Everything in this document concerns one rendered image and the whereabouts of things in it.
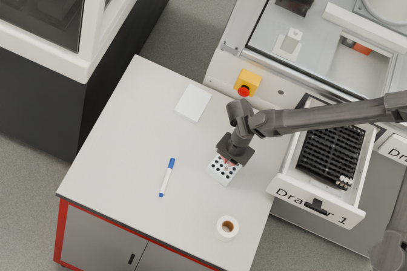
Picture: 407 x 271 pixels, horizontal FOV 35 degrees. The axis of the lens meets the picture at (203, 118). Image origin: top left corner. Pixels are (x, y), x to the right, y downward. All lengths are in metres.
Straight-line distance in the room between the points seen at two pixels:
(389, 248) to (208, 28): 2.08
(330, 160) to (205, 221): 0.44
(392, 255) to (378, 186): 0.94
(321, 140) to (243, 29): 0.43
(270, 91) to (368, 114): 0.57
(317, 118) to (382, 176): 0.73
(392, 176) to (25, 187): 1.47
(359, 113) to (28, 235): 1.53
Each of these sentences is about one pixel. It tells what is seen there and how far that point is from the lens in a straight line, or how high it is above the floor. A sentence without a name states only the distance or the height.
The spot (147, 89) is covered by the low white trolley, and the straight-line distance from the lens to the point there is 2.15.
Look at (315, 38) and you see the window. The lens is 1.94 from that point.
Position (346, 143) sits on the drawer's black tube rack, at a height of 0.87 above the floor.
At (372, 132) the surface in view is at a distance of 2.18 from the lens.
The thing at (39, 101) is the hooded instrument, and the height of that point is 0.45.
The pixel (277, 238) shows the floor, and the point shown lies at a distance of 2.89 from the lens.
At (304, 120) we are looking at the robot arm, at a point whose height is 1.19.
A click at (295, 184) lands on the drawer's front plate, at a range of 1.92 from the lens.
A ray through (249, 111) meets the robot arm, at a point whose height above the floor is 1.10.
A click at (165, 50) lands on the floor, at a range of 3.22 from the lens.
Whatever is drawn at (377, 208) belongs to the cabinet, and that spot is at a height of 0.47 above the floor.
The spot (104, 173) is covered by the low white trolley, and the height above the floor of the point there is 0.76.
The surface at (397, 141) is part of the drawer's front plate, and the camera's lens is 2.17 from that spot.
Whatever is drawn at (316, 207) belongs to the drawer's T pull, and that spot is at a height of 0.91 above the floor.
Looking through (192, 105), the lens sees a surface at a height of 0.78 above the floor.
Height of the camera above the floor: 2.54
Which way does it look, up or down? 57 degrees down
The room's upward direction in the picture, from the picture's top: 25 degrees clockwise
